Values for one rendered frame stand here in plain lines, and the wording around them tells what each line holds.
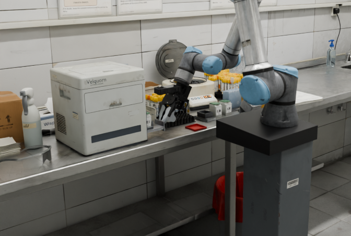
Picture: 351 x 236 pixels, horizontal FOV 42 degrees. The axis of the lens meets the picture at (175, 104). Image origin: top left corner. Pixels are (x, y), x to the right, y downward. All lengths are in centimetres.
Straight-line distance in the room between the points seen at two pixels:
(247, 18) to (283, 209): 77
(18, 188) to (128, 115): 49
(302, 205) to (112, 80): 93
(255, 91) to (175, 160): 126
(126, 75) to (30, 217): 103
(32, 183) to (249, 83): 84
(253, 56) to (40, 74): 107
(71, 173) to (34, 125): 28
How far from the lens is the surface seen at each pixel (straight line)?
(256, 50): 169
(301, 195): 197
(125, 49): 248
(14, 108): 193
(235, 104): 230
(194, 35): 276
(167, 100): 193
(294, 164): 187
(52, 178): 164
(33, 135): 185
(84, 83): 166
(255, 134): 173
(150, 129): 187
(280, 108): 182
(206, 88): 237
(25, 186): 162
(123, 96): 174
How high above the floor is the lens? 147
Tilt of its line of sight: 14 degrees down
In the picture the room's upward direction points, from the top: 1 degrees counter-clockwise
